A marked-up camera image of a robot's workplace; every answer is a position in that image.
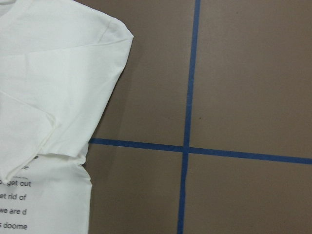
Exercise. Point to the white long-sleeve printed shirt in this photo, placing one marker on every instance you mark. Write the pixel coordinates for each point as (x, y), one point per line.
(59, 63)

